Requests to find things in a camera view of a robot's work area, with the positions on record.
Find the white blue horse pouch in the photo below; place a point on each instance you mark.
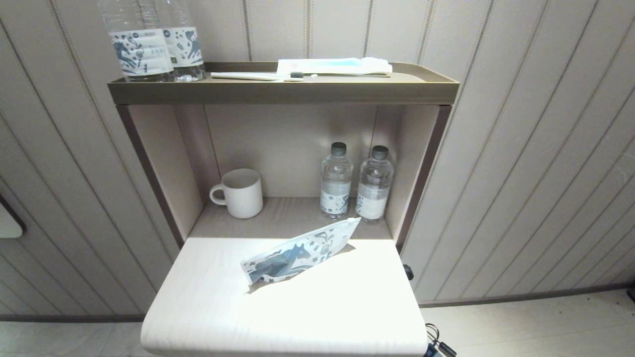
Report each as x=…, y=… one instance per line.
x=297, y=255

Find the small clear water bottle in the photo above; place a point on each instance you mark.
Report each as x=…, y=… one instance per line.
x=336, y=183
x=374, y=188

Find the white ribbed mug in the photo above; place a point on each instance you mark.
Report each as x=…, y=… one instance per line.
x=243, y=194

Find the brown open shelf cabinet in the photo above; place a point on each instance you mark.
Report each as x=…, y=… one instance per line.
x=278, y=92

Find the white blue packet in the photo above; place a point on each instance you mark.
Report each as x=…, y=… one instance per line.
x=332, y=65

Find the white toothbrush dark bristles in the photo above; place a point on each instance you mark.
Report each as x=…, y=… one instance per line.
x=248, y=76

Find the small black table knob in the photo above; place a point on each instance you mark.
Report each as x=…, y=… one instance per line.
x=408, y=272

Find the large water bottle horse label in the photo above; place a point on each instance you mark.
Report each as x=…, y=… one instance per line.
x=141, y=49
x=187, y=47

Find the white rounded wall fixture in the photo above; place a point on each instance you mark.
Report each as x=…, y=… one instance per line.
x=7, y=223

